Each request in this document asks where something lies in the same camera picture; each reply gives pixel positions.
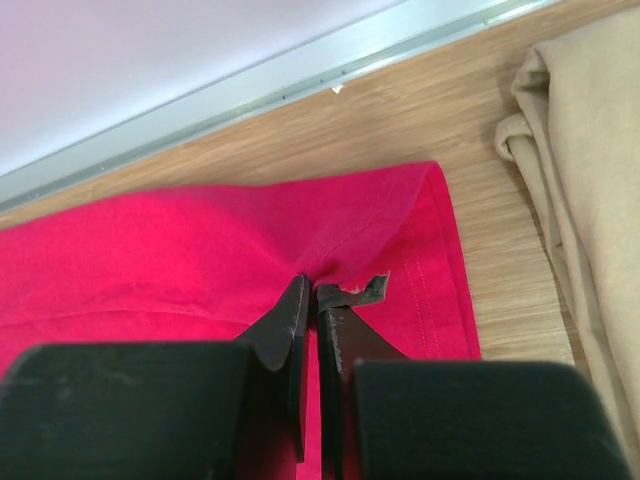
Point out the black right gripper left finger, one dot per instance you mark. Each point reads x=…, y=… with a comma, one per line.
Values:
x=163, y=410

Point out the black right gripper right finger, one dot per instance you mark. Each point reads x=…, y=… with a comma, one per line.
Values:
x=386, y=416

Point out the pink red t shirt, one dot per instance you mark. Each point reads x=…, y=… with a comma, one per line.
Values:
x=205, y=263

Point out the folded beige t shirt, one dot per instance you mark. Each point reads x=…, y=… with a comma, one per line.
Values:
x=575, y=141

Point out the aluminium back wall rail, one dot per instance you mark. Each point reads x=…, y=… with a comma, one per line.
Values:
x=383, y=39

